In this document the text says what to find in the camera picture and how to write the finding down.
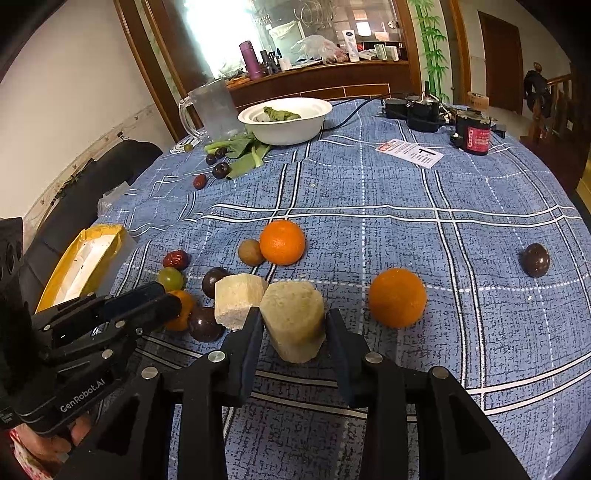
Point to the brown wooden counter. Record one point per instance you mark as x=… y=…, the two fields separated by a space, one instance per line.
x=323 y=78

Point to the green leaves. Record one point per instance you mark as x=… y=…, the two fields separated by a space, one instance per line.
x=279 y=114

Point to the green bamboo wall decal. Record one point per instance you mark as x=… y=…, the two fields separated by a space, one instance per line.
x=431 y=46

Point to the dark passion fruit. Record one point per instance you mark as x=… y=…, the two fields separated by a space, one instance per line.
x=205 y=325
x=535 y=260

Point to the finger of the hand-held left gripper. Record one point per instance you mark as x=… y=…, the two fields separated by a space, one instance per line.
x=157 y=311
x=138 y=295

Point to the orange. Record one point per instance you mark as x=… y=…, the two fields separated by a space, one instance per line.
x=182 y=318
x=397 y=297
x=282 y=242

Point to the white paper card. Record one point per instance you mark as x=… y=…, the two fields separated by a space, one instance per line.
x=411 y=151

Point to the black electric device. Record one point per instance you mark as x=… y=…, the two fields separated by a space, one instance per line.
x=415 y=113

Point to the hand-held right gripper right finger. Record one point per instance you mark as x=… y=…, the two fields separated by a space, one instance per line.
x=339 y=355

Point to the person's left forearm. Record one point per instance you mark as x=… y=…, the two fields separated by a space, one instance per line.
x=23 y=457

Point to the dark plum behind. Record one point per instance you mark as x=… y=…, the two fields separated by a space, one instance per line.
x=213 y=280

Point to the dark figurine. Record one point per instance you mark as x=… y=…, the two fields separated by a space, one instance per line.
x=538 y=90

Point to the brown wooden door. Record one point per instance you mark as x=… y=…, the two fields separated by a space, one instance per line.
x=501 y=60

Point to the purple bottle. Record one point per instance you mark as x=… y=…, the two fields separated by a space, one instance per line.
x=252 y=60

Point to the yellow cardboard box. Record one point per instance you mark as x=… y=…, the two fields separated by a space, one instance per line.
x=85 y=263

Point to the white bowl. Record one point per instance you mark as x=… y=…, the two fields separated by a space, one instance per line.
x=286 y=127

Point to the dark plum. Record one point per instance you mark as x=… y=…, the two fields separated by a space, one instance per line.
x=213 y=280
x=210 y=159
x=220 y=170

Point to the red-labelled black motor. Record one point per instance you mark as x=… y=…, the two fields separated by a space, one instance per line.
x=475 y=134

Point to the clear plastic bag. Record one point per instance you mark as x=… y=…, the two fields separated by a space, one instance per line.
x=318 y=48

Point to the blue plaid tablecloth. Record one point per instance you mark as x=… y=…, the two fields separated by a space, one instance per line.
x=369 y=221

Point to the beige spongy cylinder chunk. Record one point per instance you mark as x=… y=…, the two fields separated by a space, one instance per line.
x=236 y=300
x=293 y=323

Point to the white tube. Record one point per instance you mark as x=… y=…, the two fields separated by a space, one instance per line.
x=352 y=44

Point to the wooden stair railing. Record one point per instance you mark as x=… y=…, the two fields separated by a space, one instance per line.
x=561 y=110

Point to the black chair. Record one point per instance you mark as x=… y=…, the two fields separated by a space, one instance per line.
x=78 y=194

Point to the green bok choy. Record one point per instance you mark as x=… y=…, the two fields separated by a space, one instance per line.
x=242 y=154

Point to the clear glass pitcher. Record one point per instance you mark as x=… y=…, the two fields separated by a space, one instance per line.
x=212 y=110

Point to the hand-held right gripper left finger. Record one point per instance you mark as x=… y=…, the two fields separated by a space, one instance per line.
x=249 y=355

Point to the person's left hand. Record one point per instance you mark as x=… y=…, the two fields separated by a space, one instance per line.
x=76 y=430

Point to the brown kiwi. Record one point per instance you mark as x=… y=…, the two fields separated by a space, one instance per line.
x=250 y=252

